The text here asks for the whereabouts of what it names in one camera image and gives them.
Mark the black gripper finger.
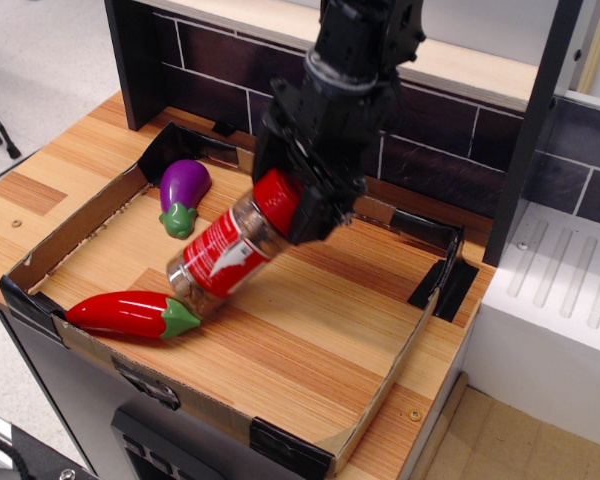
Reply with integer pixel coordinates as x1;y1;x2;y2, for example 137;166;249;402
287;174;367;245
251;119;309;190

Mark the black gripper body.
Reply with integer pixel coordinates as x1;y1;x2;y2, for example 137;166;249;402
262;69;399;194

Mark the red-capped basil spice bottle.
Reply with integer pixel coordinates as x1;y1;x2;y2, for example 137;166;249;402
166;169;304;319

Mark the red toy chili pepper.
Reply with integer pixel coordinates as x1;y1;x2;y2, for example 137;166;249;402
65;291;201;339

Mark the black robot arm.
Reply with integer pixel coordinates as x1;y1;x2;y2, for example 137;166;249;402
252;1;426;245

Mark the cardboard fence with black tape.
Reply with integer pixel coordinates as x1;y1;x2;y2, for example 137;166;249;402
0;124;489;479

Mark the purple toy eggplant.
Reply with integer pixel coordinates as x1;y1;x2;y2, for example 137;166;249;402
159;159;212;239

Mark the white ribbed drainboard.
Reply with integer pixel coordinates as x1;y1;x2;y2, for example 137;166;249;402
463;89;600;441

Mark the black shelf frame with backsplash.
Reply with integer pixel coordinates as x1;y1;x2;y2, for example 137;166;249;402
105;1;577;265

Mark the black braided cable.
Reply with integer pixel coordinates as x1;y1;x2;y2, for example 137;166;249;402
0;432;29;480

